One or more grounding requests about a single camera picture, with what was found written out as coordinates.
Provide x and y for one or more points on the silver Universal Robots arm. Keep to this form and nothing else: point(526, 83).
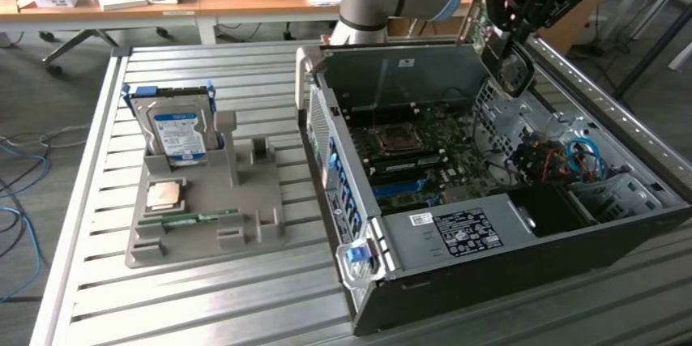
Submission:
point(379, 1)

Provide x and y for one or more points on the green motherboard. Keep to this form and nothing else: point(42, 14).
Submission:
point(465, 167)

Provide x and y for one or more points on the grey power supply unit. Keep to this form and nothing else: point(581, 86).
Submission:
point(417, 249)

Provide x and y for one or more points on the black open PC case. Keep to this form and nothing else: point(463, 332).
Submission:
point(487, 293)

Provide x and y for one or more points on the black partition post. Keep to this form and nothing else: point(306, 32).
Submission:
point(649, 58)

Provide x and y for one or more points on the white furniture foot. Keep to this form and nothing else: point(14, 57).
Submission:
point(682, 58)

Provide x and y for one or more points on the black Nvidia graphics card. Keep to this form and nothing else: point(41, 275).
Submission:
point(511, 68)

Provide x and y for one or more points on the grey parts rack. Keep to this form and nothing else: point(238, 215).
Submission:
point(217, 200)

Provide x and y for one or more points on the black floor object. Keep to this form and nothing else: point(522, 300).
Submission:
point(587, 51)

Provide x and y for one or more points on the white case sticker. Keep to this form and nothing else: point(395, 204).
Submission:
point(407, 62)

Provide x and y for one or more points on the silver CPU chip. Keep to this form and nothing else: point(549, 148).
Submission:
point(162, 195)

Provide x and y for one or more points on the blue case latch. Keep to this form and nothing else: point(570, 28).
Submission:
point(357, 253)

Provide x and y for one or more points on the perforated silver disk bay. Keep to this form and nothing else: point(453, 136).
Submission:
point(503, 127)

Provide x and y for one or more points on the green RAM stick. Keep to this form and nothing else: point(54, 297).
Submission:
point(406, 165)
point(190, 218)

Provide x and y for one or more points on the blue expansion slot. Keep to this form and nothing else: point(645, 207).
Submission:
point(398, 189)

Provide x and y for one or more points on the metal CPU socket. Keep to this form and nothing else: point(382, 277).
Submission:
point(398, 139)

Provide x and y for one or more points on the hard disk in blue caddy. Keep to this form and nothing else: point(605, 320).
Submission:
point(173, 131)

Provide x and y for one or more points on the wooden cabinet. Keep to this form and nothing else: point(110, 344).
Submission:
point(557, 40)

